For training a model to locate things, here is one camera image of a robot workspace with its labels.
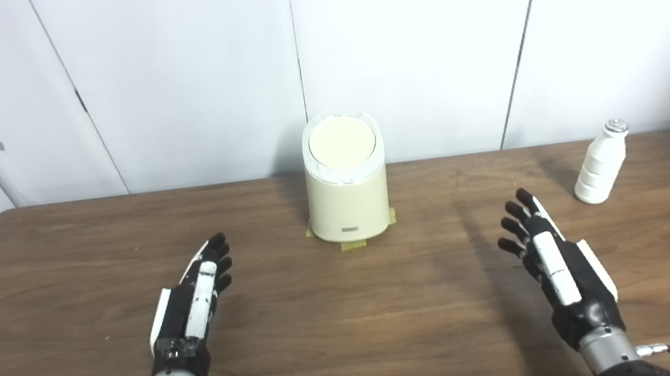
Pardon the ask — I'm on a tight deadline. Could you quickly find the small white plastic bottle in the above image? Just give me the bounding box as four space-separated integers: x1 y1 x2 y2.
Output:
567 118 638 207

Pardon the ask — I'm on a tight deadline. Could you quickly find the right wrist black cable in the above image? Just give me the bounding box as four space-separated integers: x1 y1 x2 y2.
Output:
634 341 670 376

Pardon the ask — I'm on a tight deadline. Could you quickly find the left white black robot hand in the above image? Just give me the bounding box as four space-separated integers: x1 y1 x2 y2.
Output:
136 230 247 376

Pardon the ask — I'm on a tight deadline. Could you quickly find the cream-colored plastic bin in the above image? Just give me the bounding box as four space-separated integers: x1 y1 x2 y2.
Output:
296 106 397 247

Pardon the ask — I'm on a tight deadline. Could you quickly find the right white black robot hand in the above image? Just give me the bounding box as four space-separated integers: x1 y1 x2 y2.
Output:
492 178 628 358

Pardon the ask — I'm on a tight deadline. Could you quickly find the cream round bin lid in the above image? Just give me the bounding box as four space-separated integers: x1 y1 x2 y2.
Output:
306 112 380 174

